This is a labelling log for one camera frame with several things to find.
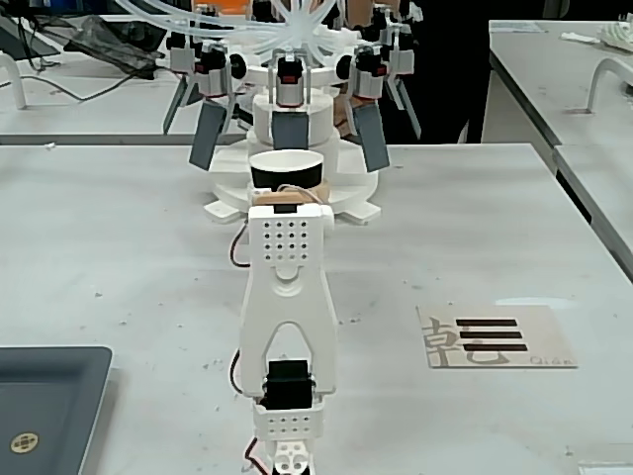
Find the white carousel valve stand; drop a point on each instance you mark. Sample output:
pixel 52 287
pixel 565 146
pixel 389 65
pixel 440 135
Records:
pixel 326 128

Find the white arched bracket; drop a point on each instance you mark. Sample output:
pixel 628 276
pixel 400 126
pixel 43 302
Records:
pixel 605 79
pixel 12 79

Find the dark flat screen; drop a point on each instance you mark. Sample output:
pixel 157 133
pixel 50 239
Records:
pixel 25 39

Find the person in black clothes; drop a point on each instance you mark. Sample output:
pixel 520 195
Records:
pixel 445 69

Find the black paper cup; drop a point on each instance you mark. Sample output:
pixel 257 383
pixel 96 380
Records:
pixel 287 170

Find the card with Chinese character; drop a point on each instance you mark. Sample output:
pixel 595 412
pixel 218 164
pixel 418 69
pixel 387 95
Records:
pixel 494 336

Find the grey tray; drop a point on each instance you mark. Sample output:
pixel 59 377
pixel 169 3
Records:
pixel 44 410

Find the clear tube bundle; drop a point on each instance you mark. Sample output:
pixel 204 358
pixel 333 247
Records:
pixel 297 25

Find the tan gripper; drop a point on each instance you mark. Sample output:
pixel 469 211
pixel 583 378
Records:
pixel 271 199

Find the white table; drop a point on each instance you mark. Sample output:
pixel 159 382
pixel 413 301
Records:
pixel 559 89
pixel 99 99

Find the valve with grey paddle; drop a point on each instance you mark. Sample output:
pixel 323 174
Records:
pixel 289 84
pixel 370 119
pixel 210 119
pixel 403 64
pixel 179 74

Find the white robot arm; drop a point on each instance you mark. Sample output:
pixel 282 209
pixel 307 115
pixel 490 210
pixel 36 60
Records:
pixel 287 302

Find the white paper item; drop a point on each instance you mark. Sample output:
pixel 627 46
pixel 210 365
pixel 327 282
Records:
pixel 618 37

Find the black mesh bag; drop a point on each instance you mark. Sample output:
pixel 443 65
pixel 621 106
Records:
pixel 116 47

